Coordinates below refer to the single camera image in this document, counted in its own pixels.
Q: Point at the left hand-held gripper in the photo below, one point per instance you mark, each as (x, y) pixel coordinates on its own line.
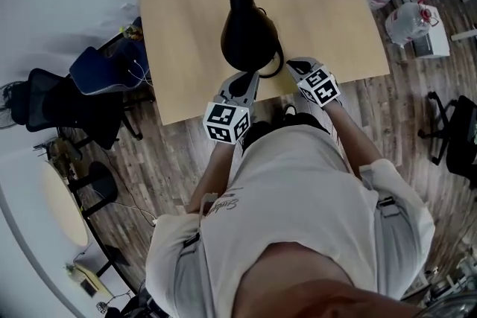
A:
(225, 121)

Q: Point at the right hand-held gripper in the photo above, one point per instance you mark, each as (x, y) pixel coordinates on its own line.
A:
(320, 87)

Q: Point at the black desk lamp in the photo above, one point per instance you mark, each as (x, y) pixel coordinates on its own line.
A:
(242, 30)

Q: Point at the person's left forearm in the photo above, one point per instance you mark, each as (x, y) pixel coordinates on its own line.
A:
(214, 175)

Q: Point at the person's right forearm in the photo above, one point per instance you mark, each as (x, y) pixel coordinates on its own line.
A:
(354, 137)

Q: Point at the light wooden desk white legs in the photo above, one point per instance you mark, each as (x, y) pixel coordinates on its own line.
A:
(179, 30)

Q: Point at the person's black trousers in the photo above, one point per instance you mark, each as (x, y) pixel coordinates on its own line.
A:
(257, 130)

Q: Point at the person's right shoe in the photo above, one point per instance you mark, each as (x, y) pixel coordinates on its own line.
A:
(290, 110)

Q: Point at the person's white t-shirt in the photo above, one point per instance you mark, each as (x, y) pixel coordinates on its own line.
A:
(290, 190)

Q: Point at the small white floor appliance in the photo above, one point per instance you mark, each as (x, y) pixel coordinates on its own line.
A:
(438, 39)

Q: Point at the small clear drink bottle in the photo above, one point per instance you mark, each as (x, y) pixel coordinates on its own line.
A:
(131, 32)

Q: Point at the blue padded chair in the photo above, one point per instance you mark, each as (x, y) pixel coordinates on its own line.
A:
(100, 70)

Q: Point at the black round stool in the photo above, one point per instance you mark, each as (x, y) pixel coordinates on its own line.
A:
(100, 186)

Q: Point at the black swivel office chair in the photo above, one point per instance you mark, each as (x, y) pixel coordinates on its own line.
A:
(462, 137)

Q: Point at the black mesh office chair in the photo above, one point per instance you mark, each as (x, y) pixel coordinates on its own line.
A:
(74, 108)

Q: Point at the round wooden table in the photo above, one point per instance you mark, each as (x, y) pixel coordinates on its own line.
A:
(65, 205)

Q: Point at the person's chin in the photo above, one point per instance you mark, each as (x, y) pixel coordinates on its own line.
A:
(316, 290)

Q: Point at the beige desktop device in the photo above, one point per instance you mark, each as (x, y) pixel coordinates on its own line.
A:
(89, 281)

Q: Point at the black standing fan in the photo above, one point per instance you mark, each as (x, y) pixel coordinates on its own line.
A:
(7, 108)

